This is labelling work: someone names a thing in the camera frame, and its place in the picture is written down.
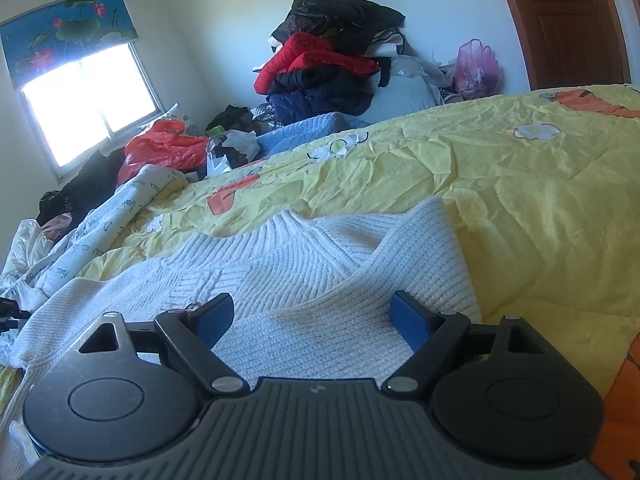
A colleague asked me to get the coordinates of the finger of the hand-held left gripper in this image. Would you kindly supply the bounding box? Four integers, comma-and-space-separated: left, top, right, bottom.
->
0, 297, 32, 333

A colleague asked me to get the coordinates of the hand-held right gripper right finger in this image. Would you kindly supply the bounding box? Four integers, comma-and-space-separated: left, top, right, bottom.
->
382, 290, 556, 396

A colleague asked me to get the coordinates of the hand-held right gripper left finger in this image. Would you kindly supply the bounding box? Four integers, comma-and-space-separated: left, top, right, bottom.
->
77, 292, 251, 396

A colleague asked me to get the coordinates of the white knit sweater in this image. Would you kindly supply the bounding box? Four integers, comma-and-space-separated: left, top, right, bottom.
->
0, 197, 483, 466

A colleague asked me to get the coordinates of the black clothes pile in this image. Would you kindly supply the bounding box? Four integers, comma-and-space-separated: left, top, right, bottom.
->
272, 0, 407, 56

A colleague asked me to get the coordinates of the black garment by window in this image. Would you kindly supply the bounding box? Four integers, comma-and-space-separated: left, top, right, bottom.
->
37, 147, 131, 226

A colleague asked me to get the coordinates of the yellow printed bed quilt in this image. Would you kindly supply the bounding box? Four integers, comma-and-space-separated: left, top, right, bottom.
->
75, 85, 640, 480

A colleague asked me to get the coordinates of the clear plastic bag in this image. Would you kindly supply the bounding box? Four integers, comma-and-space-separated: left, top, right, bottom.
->
205, 130, 261, 178

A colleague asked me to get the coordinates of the red plastic bag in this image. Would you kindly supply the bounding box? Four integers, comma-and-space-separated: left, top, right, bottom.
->
116, 119, 213, 186

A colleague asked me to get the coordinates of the small black garment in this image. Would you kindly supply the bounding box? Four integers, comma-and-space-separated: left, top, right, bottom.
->
205, 105, 256, 136

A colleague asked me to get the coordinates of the blue knit blanket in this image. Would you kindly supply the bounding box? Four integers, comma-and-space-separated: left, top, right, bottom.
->
255, 112, 371, 161

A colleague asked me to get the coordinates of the window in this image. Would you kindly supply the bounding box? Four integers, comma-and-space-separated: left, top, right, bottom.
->
20, 40, 166, 183

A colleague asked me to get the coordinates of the grey bedding bundle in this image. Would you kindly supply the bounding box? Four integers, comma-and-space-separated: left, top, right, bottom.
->
370, 55, 448, 121

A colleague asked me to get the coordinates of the navy puffer jacket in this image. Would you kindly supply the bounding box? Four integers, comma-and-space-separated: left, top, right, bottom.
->
265, 67, 376, 126

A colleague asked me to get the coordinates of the pink plastic bag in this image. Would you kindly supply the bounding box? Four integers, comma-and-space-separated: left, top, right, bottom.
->
454, 39, 501, 101

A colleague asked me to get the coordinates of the red puffer jacket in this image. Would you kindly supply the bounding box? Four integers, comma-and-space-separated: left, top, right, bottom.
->
253, 32, 381, 96

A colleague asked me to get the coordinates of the floral roller blind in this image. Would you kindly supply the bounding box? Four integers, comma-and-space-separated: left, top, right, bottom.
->
0, 0, 141, 92

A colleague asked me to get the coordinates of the brown wooden door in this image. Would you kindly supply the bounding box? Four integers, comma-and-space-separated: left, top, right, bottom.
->
490, 0, 633, 92

